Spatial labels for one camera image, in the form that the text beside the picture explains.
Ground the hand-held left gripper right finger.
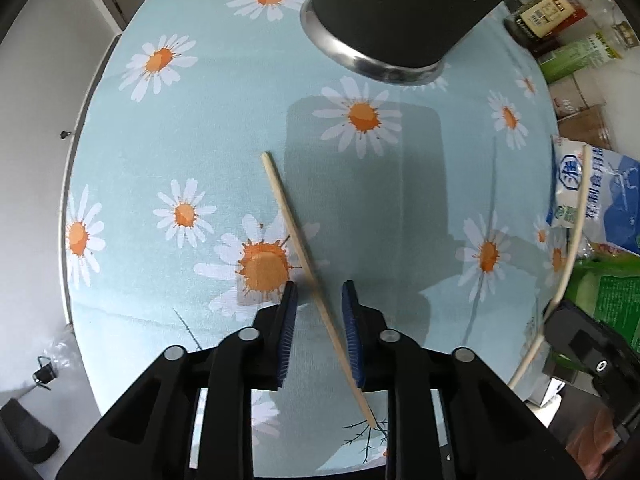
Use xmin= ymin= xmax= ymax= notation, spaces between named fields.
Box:
xmin=341 ymin=280 xmax=586 ymax=480

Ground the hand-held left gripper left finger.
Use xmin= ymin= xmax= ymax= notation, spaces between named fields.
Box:
xmin=56 ymin=280 xmax=301 ymax=480

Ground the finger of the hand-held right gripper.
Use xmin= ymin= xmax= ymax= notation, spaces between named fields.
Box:
xmin=542 ymin=301 xmax=640 ymax=442

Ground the long bamboo chopstick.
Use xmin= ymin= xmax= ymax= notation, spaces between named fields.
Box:
xmin=509 ymin=144 xmax=592 ymax=391
xmin=261 ymin=151 xmax=380 ymax=431

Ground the black cylindrical utensil holder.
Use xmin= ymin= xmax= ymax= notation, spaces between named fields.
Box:
xmin=300 ymin=0 xmax=541 ymax=87

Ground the person's right hand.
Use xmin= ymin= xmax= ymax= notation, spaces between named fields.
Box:
xmin=567 ymin=407 xmax=628 ymax=480

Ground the white box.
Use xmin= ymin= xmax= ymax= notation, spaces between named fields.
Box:
xmin=527 ymin=377 xmax=566 ymax=407

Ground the green sugar bag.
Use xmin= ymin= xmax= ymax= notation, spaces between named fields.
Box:
xmin=567 ymin=252 xmax=640 ymax=356

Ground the red printed packet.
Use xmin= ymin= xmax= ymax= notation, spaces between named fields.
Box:
xmin=580 ymin=241 xmax=626 ymax=261

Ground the blue white salt bag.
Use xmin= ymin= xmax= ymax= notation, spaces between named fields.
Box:
xmin=545 ymin=135 xmax=640 ymax=256

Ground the clear plastic bag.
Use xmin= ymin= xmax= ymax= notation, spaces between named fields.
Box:
xmin=40 ymin=330 xmax=86 ymax=396

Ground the blue daisy print tablecloth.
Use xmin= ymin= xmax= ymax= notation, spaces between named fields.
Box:
xmin=60 ymin=0 xmax=571 ymax=478

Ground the black metal clip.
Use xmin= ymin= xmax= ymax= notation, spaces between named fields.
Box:
xmin=32 ymin=356 xmax=56 ymax=391

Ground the white lid spice jar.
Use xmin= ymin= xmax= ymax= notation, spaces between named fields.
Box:
xmin=549 ymin=67 xmax=608 ymax=118

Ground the black cloth bag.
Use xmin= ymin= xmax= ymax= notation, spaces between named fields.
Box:
xmin=0 ymin=397 xmax=61 ymax=463

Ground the green label bottle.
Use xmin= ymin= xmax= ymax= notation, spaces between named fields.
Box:
xmin=537 ymin=30 xmax=628 ymax=86

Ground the orange cap sauce bottle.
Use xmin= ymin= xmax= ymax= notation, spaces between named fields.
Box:
xmin=504 ymin=0 xmax=593 ymax=53

